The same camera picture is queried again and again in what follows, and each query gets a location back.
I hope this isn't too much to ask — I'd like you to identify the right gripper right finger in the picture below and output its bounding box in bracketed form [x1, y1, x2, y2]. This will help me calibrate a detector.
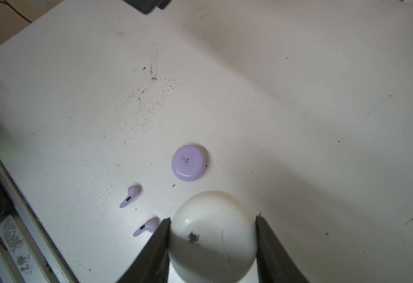
[256, 215, 309, 283]

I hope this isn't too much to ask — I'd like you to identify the purple earbud charging case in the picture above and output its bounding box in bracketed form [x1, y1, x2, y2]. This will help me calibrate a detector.
[171, 145, 207, 182]

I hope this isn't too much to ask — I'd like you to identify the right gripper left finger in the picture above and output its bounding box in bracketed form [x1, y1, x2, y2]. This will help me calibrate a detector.
[118, 218, 171, 283]

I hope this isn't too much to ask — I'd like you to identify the white earbud charging case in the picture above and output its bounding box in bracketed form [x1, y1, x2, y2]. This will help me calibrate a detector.
[169, 191, 257, 283]

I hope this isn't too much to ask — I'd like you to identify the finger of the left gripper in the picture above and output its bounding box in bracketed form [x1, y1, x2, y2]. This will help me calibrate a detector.
[124, 0, 171, 14]

